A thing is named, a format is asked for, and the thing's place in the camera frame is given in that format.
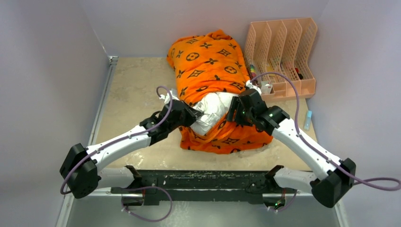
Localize white pillow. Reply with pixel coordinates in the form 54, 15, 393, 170
191, 92, 238, 136

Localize orange patterned pillowcase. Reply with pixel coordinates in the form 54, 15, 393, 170
166, 30, 273, 154

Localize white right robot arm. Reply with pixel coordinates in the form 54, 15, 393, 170
226, 89, 356, 208

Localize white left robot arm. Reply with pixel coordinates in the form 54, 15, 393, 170
60, 100, 203, 199

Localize small white red box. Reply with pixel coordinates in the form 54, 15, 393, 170
260, 81, 273, 95

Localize set of coloured markers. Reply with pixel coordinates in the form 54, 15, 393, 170
249, 64, 258, 84

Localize yellow notepad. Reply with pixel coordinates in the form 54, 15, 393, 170
266, 63, 276, 77

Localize light blue glue stick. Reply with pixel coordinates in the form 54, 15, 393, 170
304, 110, 312, 131

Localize red black round object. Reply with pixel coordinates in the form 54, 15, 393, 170
295, 68, 304, 80

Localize pink desk file organizer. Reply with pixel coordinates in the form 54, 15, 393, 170
243, 17, 318, 101

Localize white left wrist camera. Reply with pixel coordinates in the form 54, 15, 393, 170
159, 90, 179, 107

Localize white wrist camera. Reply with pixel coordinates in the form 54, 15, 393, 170
159, 90, 179, 107
245, 80, 262, 95

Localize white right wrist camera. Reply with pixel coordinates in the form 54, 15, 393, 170
245, 80, 262, 95

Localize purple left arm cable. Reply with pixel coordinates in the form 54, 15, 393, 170
59, 86, 174, 195

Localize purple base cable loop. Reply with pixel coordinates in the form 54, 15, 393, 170
121, 186, 173, 223

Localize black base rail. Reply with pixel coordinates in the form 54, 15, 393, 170
111, 170, 295, 206

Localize aluminium frame rails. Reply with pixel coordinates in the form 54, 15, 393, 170
56, 55, 345, 227

